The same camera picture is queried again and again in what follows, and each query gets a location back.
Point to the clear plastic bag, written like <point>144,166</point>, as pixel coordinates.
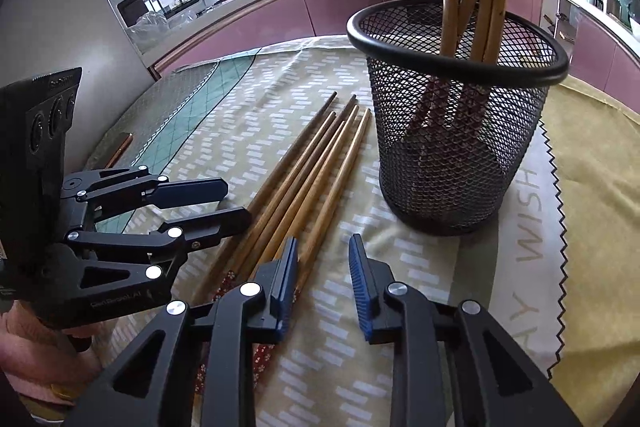
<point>155,27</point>

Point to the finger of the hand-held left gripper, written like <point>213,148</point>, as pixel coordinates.
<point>190,193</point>
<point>220,224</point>

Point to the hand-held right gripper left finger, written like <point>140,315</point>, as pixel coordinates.
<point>289,287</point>

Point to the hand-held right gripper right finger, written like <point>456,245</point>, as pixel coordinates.
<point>361,287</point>

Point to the pink base cabinets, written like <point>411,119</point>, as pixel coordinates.
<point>340,2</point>

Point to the black mesh holder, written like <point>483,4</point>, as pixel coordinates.
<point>450,167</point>

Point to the dark phone copper edge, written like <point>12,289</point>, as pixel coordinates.
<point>120,149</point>

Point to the grey refrigerator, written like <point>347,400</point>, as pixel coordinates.
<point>60,7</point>

